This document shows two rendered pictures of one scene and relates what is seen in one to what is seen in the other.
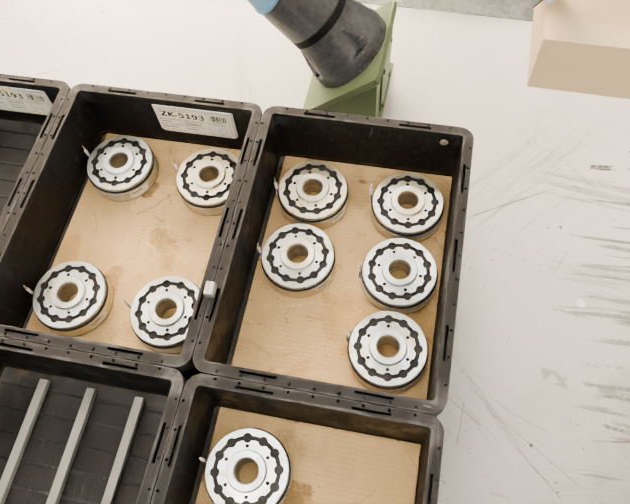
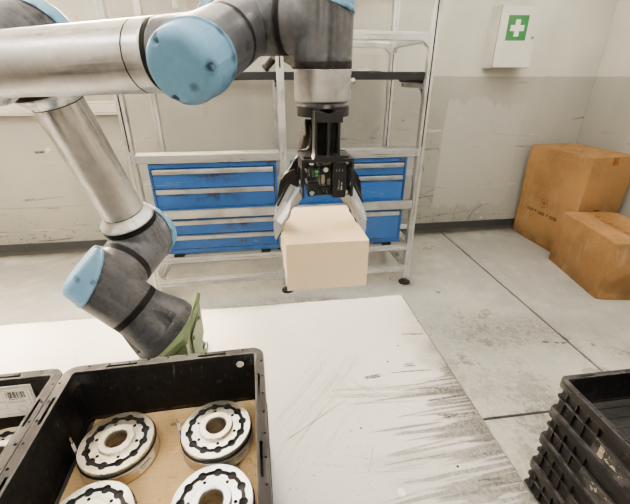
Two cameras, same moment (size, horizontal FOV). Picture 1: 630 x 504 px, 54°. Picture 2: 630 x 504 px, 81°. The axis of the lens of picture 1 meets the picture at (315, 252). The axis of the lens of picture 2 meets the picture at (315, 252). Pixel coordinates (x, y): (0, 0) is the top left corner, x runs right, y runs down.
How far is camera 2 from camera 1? 0.31 m
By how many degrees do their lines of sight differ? 42
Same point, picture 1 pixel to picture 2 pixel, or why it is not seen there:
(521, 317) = not seen: outside the picture
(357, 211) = (168, 454)
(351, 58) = (163, 329)
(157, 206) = not seen: outside the picture
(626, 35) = (343, 236)
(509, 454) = not seen: outside the picture
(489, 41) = (274, 317)
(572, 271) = (383, 463)
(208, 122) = (4, 400)
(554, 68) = (302, 269)
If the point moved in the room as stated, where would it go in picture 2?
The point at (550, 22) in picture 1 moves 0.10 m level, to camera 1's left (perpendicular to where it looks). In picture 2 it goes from (288, 237) to (220, 250)
